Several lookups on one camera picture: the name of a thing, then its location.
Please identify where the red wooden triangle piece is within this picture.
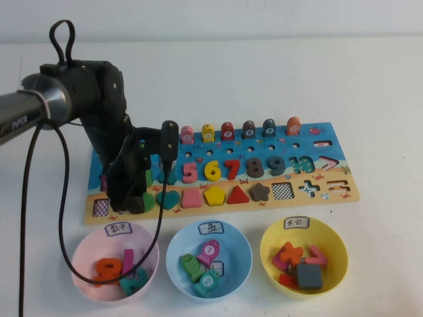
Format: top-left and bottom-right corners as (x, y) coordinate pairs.
(226, 184), (250, 204)

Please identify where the grey wooden number nine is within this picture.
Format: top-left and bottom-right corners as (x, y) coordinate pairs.
(266, 155), (286, 176)

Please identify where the yellow wooden pentagon piece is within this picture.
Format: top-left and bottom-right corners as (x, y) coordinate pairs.
(204, 186), (227, 205)

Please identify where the yellow wooden number six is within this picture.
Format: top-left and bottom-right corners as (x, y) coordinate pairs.
(204, 160), (221, 182)

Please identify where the red wooden fish seven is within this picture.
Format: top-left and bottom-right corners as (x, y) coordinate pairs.
(220, 121), (235, 140)

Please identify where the teal wooden heart piece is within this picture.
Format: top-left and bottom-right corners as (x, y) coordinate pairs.
(155, 190), (181, 211)

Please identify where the teal wooden number four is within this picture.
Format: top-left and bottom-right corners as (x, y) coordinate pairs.
(158, 164), (178, 185)

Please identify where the red wooden number seven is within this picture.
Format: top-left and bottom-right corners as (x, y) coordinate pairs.
(221, 158), (241, 181)

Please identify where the yellow wooden fish six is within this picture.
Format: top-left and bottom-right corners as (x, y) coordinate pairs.
(201, 123), (215, 143)

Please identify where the brown wooden number eight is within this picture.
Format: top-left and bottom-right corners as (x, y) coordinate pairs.
(247, 157), (264, 179)

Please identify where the blue plastic bowl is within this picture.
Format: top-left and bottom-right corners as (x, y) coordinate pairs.
(165, 220), (254, 300)

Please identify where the orange wooden number ten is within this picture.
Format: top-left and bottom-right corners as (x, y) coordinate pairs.
(93, 258), (125, 287)

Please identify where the orange wooden plus sign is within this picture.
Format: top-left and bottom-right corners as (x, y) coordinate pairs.
(280, 242), (304, 267)

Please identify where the pink wooden greater-than sign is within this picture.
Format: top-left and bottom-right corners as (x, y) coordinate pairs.
(303, 244), (328, 267)

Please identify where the yellow plastic bowl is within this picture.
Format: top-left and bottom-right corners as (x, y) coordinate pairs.
(260, 217), (349, 300)

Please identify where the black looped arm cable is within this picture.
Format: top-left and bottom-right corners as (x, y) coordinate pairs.
(49, 19), (77, 65)

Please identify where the paper label on blue bowl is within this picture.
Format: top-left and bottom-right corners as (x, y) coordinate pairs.
(198, 221), (227, 235)

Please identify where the pink wooden trapezoid piece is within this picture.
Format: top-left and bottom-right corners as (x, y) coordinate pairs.
(181, 188), (203, 209)

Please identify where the grey wooden fish nine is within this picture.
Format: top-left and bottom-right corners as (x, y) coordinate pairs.
(262, 118), (278, 138)

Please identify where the green wooden circle piece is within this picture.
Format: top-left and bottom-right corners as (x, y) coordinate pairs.
(142, 192), (157, 211)

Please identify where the pink wooden fish five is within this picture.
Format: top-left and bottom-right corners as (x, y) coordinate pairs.
(180, 125), (195, 145)

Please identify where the grey wooden square piece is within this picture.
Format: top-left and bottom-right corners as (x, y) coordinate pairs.
(295, 263), (323, 291)

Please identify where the green wooden fish three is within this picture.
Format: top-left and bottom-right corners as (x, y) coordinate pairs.
(180, 253), (204, 284)

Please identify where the paper label inside blue bowl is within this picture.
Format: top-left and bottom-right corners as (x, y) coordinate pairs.
(206, 260), (225, 277)

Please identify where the paper label on yellow bowl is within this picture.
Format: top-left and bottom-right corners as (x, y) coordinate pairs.
(284, 217), (311, 229)

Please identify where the teal wooden number two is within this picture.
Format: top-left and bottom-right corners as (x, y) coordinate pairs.
(119, 267), (149, 296)

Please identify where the colourful wooden puzzle board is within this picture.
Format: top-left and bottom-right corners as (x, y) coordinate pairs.
(82, 122), (361, 227)

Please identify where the teal wooden fish two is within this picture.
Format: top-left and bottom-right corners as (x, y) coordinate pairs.
(193, 269), (221, 297)

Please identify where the red wooden rectangle piece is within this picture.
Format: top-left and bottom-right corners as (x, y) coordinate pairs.
(278, 273), (300, 288)

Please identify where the paper label on pink bowl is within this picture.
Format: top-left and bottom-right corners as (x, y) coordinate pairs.
(104, 223), (133, 237)

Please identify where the pink plastic bowl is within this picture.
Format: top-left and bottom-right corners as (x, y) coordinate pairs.
(71, 223), (160, 303)

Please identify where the magenta wooden fish one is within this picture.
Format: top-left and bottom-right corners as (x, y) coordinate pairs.
(197, 240), (221, 265)

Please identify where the magenta wooden number one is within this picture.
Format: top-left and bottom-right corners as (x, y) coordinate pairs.
(121, 249), (135, 277)

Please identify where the orange wooden fish ten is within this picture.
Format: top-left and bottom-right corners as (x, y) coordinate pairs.
(286, 116), (301, 136)

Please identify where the brown wooden star piece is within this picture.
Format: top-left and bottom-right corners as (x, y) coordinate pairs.
(249, 182), (269, 201)

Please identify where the pink wooden number five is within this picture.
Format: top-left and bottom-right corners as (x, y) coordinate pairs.
(181, 162), (198, 184)

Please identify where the pink wooden diamond piece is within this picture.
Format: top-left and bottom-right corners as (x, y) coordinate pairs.
(272, 246), (291, 270)

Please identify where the black camera cable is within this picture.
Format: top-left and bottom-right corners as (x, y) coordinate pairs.
(18, 120), (173, 317)

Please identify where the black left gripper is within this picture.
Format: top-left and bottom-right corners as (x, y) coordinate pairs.
(105, 126), (163, 215)

